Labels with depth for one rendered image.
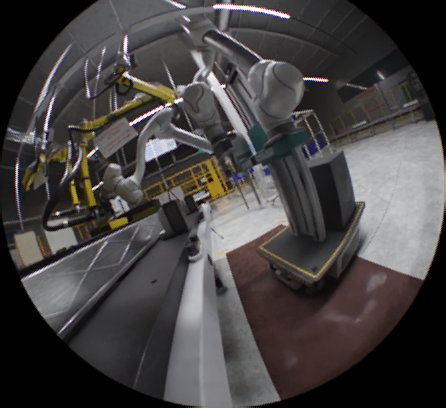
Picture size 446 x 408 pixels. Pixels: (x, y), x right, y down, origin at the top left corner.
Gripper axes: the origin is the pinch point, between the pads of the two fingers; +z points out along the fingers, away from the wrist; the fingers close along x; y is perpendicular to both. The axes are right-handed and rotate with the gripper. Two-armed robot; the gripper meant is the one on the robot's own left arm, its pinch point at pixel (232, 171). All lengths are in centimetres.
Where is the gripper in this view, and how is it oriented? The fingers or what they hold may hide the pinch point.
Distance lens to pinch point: 60.6
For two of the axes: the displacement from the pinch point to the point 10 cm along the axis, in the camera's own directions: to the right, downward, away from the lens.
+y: -8.7, 4.0, -2.8
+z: 4.1, 9.1, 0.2
